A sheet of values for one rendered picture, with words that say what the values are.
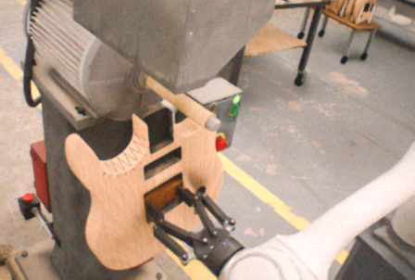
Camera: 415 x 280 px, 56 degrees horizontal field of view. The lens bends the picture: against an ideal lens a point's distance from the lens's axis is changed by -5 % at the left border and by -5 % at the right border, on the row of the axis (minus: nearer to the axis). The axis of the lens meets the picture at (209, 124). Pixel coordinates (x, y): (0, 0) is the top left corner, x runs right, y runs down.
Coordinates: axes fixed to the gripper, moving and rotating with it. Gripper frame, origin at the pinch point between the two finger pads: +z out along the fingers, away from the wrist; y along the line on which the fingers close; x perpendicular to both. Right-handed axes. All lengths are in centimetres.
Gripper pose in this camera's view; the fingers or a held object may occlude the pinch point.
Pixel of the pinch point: (165, 199)
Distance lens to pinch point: 86.5
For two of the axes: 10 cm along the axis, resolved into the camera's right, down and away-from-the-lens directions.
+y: 7.5, -4.1, 5.3
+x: 0.3, -7.7, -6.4
